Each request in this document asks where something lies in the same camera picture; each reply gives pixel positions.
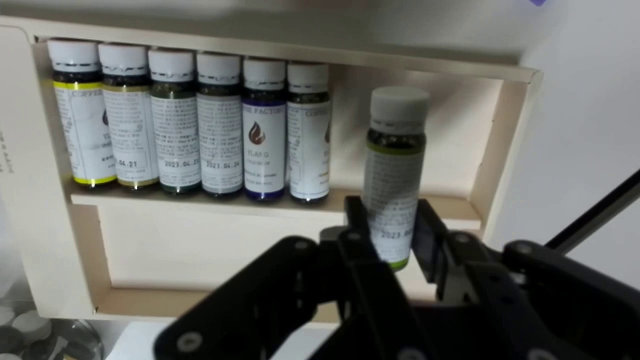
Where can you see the bottle with yellow label band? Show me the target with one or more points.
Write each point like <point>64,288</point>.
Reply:
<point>82,120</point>

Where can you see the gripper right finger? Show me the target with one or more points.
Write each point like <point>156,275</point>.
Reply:
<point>565,290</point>

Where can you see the purple object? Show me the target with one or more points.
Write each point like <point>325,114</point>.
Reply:
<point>538,2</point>

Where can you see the heap of white-capped bottles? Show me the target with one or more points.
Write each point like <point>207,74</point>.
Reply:
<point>30,330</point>

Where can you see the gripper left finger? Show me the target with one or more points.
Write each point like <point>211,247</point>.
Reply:
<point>260,295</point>

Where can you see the stand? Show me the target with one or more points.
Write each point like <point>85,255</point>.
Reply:
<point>595,212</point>

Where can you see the clear glass jar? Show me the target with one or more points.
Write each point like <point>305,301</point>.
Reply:
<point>85,337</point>

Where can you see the bottle with blue label band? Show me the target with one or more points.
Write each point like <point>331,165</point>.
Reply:
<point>264,140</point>

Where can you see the bottle with plain white label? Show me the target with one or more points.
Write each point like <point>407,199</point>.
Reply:
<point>307,145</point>

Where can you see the bottle with grey label band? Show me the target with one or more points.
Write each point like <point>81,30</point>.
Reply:
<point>220,135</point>

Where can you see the beige cardboard tray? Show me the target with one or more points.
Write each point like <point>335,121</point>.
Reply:
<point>150,250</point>

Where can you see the bottle with lime label band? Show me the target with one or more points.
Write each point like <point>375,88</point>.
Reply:
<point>395,170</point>

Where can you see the bottle with green label band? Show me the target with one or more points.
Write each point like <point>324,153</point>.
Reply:
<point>175,130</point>

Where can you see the bottle with tan label band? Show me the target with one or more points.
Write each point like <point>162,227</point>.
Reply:
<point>129,125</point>

